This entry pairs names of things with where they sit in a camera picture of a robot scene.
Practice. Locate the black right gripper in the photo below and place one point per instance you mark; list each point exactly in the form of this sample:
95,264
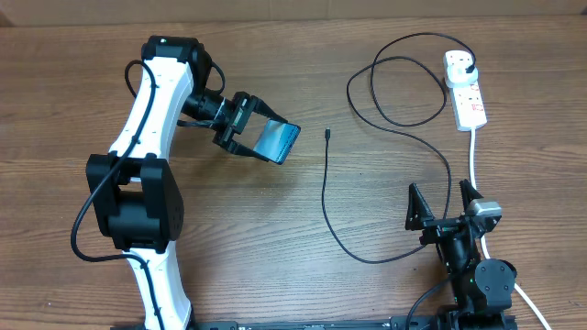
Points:
419,218

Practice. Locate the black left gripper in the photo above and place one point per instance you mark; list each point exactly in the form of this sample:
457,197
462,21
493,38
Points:
245,104

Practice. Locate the Galaxy S24+ smartphone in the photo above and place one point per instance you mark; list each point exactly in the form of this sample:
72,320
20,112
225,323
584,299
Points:
276,140

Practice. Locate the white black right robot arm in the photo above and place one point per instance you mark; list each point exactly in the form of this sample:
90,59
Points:
482,288

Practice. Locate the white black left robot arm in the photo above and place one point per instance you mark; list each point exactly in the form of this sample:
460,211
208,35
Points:
136,200

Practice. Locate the white charger plug adapter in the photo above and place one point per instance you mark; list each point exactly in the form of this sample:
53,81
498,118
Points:
458,77

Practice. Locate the white power strip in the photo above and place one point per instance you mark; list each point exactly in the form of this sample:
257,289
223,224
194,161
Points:
467,103

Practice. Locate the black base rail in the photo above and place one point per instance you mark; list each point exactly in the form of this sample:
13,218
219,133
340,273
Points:
394,323

